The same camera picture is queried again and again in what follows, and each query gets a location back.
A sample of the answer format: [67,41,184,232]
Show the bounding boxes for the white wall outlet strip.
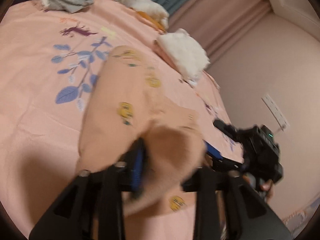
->
[261,94,290,131]

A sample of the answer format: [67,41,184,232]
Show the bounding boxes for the white orange plush toy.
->
[114,0,170,33]

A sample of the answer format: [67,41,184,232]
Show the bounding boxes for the pink printed bed sheet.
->
[1,0,242,237]

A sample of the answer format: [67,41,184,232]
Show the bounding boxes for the white folded garment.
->
[156,28,210,87]

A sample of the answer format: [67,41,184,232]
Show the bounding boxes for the pink beige curtain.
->
[167,0,272,63]

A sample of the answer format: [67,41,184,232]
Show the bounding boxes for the right hand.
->
[243,173,274,203]

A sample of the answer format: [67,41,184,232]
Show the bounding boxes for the peach cartoon print garment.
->
[76,46,206,216]

